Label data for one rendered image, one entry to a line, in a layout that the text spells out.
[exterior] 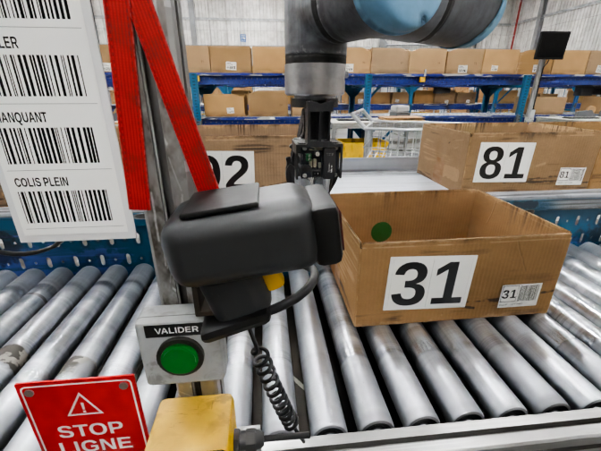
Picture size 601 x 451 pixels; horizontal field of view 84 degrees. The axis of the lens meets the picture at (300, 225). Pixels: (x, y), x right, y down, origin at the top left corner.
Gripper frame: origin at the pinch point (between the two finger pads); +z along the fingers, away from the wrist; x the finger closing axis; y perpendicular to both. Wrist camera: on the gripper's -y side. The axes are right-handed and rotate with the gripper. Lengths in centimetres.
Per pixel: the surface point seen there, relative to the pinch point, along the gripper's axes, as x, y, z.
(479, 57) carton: 333, -473, -68
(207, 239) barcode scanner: -12.4, 36.9, -12.6
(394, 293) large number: 14.0, 8.0, 12.5
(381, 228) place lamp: 21.8, -20.7, 12.1
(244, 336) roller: -12.9, 7.3, 19.6
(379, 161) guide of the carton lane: 35, -60, 3
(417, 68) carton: 236, -476, -52
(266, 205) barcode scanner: -8.7, 36.0, -14.3
